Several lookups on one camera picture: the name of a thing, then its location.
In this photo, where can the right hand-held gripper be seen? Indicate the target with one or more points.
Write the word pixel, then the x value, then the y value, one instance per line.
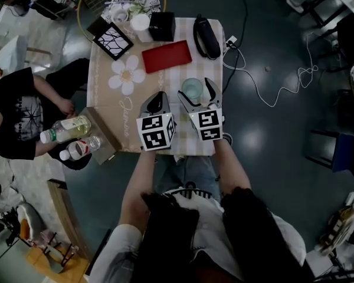
pixel 208 124

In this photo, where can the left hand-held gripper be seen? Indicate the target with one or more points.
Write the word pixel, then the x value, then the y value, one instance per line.
pixel 154 134

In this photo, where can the clear glass cup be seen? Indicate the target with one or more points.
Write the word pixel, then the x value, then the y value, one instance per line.
pixel 191 88

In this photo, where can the red tray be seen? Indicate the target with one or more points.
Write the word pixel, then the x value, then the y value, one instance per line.
pixel 165 56

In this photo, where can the person's right forearm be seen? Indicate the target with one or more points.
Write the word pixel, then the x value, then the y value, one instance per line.
pixel 231 167

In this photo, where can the person's left forearm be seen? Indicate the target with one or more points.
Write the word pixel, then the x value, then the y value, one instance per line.
pixel 135 184

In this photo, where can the table with checked beige tablecloth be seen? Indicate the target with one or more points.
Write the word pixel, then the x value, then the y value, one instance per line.
pixel 106 99

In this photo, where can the brown box stool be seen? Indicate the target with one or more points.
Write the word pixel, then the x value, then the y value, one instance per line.
pixel 106 146

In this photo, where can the white power strip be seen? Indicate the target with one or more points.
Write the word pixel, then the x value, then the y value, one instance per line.
pixel 231 41

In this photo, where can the person's jeans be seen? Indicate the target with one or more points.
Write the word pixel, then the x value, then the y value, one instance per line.
pixel 191 169

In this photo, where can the black box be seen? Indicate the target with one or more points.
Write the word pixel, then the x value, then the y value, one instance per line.
pixel 162 26

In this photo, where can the white cylinder roll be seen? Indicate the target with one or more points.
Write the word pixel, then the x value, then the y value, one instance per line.
pixel 141 26

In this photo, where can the clear plastic bottle red label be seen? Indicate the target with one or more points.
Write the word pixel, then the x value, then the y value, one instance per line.
pixel 79 149

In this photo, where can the plastic bottle with yellow liquid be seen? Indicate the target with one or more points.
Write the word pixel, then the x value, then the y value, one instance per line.
pixel 70 127

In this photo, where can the white bowl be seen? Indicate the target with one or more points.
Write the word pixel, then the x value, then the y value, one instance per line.
pixel 119 15

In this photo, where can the dark brown board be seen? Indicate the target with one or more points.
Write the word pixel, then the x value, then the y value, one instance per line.
pixel 96 26

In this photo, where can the white flowers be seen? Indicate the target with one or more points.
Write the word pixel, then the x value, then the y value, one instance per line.
pixel 138 9

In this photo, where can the person's white shirt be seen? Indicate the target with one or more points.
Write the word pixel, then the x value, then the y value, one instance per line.
pixel 206 217

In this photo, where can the wooden board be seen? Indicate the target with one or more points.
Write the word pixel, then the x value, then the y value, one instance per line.
pixel 66 214

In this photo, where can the white paper bag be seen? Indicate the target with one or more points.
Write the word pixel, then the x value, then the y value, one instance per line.
pixel 11 53

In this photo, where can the black metal chair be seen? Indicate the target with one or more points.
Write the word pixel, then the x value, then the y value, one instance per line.
pixel 346 31

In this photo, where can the grey and orange bag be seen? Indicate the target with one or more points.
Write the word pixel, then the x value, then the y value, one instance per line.
pixel 32 220

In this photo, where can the wooden crate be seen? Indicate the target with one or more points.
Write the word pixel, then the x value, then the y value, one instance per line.
pixel 339 231

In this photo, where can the black picture frame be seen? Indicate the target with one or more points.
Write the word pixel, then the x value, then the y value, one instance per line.
pixel 113 41

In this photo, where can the black metal frame stand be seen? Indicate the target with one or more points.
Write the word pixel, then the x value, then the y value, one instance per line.
pixel 101 249

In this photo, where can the blue stool with black frame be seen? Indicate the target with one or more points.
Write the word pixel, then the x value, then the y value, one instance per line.
pixel 345 155

